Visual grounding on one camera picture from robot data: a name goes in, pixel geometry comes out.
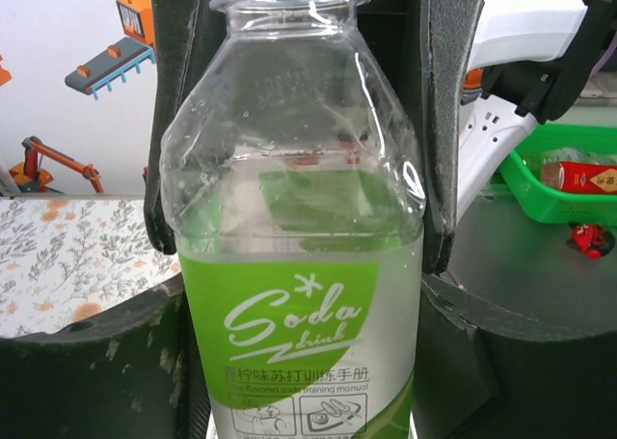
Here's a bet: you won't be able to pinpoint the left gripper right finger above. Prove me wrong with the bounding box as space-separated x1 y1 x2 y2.
411 272 617 439

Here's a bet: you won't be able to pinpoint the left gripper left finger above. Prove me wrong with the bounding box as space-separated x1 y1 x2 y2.
0 276 213 439

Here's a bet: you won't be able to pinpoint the soda bottle with green label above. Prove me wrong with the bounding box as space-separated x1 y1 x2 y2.
158 0 428 439

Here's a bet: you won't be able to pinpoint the red labelled bottle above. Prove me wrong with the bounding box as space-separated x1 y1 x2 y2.
540 160 617 195

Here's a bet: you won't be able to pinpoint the floral patterned table mat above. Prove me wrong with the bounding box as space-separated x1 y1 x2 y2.
0 195 182 339

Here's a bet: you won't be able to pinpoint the green plastic basket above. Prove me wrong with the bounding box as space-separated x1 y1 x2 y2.
497 123 617 227

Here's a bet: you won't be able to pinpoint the small red object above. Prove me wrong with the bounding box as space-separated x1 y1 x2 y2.
565 221 617 261

